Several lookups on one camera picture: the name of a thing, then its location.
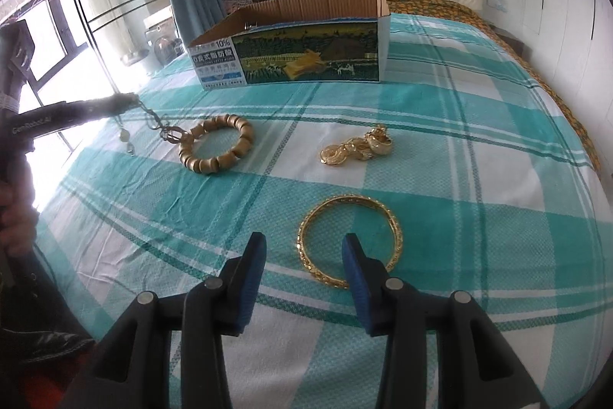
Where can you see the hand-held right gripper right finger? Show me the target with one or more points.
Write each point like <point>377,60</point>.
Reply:
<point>357,284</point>

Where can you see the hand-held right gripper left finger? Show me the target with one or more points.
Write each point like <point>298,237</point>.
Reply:
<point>251,284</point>

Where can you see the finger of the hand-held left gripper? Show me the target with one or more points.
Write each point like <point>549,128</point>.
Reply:
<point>91,109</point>

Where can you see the gold bangle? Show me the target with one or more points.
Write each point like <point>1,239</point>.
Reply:
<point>352,199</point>

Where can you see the printed cardboard box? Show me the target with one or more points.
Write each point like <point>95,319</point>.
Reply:
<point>311,54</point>

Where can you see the person's left forearm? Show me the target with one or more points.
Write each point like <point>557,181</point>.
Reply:
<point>38,318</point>

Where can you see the person's left hand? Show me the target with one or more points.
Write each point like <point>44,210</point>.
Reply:
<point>17,217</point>

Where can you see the washing machine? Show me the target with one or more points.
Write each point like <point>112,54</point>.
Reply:
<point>166,48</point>

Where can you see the teal checked tablecloth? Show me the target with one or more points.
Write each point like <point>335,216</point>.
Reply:
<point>455,150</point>

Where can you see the dark wooden nightstand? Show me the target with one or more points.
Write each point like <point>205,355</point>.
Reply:
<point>515,45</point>

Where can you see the white wardrobe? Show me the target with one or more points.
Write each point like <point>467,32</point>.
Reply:
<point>565,6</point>

